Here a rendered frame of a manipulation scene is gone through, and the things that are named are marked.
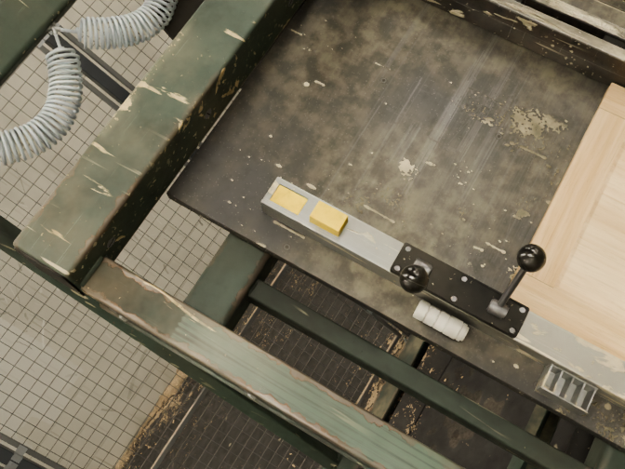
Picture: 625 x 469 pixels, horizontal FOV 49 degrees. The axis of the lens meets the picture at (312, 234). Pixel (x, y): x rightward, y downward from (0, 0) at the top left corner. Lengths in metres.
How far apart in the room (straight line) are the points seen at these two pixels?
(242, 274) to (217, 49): 0.35
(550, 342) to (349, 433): 0.31
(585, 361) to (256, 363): 0.46
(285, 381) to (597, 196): 0.56
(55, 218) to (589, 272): 0.78
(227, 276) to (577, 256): 0.54
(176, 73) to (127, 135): 0.13
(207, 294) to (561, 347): 0.53
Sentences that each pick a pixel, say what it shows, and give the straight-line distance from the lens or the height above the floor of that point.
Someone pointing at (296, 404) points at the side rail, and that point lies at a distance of 0.95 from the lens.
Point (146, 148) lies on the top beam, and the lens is 1.04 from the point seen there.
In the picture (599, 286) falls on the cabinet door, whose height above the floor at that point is 1.26.
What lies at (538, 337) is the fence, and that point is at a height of 1.32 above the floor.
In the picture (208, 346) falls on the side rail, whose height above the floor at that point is 1.65.
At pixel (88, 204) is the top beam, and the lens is 1.02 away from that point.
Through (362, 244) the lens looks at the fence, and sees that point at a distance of 1.01.
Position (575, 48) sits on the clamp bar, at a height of 1.44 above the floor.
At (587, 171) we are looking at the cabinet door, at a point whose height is 1.34.
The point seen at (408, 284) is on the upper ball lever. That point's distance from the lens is 0.88.
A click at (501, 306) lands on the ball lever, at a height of 1.38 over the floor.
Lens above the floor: 1.99
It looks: 22 degrees down
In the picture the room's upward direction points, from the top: 50 degrees counter-clockwise
